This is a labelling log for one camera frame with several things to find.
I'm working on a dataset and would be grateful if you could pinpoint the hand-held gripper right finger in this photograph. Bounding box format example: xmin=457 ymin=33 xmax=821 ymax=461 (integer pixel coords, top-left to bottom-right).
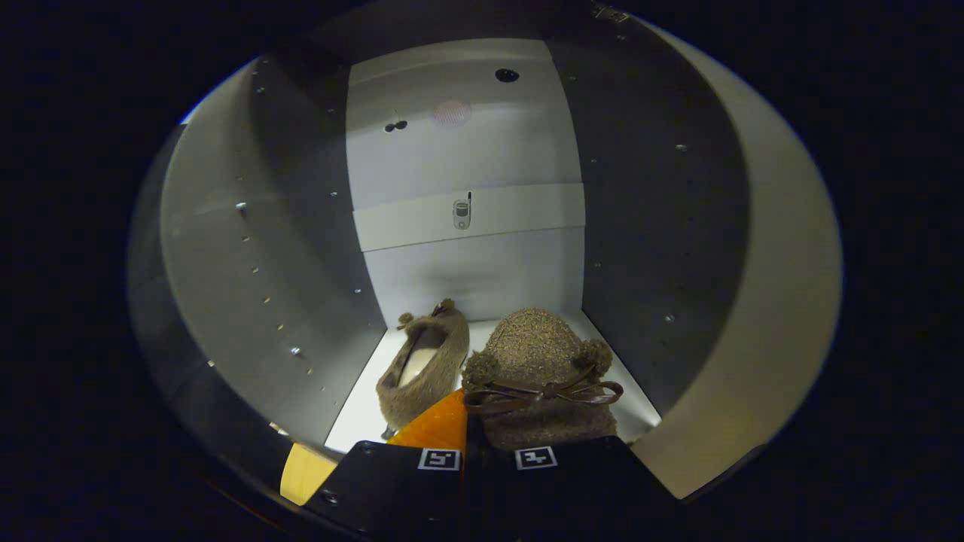
xmin=465 ymin=437 xmax=682 ymax=531

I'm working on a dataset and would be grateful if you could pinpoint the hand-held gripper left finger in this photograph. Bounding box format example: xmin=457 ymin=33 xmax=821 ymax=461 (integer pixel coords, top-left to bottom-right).
xmin=301 ymin=389 xmax=468 ymax=531

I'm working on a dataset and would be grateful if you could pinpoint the brown fuzzy shoe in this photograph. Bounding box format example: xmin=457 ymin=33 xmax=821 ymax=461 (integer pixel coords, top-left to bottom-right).
xmin=375 ymin=299 xmax=471 ymax=431
xmin=461 ymin=307 xmax=625 ymax=451

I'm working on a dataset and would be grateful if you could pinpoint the grey shoe cabinet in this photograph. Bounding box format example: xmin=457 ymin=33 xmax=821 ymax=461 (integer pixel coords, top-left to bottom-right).
xmin=128 ymin=34 xmax=750 ymax=460

